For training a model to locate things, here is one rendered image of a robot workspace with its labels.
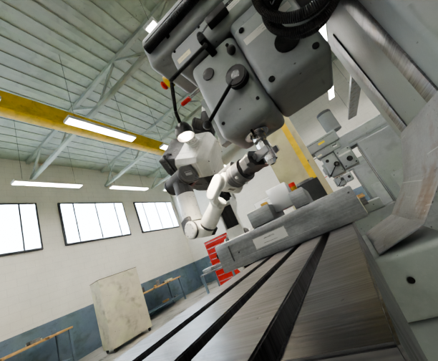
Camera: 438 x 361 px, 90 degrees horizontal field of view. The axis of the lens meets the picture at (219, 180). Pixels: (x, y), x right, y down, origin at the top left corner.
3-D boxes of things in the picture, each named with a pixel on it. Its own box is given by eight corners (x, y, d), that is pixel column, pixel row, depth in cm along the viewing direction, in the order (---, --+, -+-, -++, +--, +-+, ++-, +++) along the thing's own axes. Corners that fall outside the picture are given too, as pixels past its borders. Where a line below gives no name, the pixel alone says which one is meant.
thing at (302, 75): (267, 93, 62) (230, 31, 70) (286, 120, 83) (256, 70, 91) (333, 44, 55) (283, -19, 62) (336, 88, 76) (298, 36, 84)
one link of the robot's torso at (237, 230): (234, 258, 142) (209, 195, 160) (259, 247, 141) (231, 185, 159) (230, 258, 128) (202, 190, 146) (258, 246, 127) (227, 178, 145)
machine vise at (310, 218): (224, 273, 56) (207, 233, 59) (245, 261, 69) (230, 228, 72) (369, 215, 43) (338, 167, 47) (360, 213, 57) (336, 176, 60)
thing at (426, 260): (246, 358, 54) (227, 306, 58) (280, 301, 84) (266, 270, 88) (512, 306, 34) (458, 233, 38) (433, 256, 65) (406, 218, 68)
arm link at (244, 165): (242, 146, 73) (222, 165, 81) (255, 171, 70) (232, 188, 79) (265, 146, 81) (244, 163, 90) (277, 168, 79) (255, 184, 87)
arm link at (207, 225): (214, 210, 87) (197, 247, 94) (231, 208, 95) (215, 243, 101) (200, 195, 94) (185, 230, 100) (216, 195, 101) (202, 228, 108)
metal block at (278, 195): (275, 212, 56) (265, 191, 58) (280, 211, 61) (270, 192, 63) (295, 203, 54) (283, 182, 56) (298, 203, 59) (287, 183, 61)
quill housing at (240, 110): (221, 141, 71) (187, 69, 80) (245, 152, 89) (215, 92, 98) (273, 104, 63) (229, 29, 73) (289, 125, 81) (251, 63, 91)
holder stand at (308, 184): (312, 225, 99) (290, 186, 104) (315, 222, 118) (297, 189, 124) (339, 214, 94) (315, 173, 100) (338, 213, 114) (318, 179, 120)
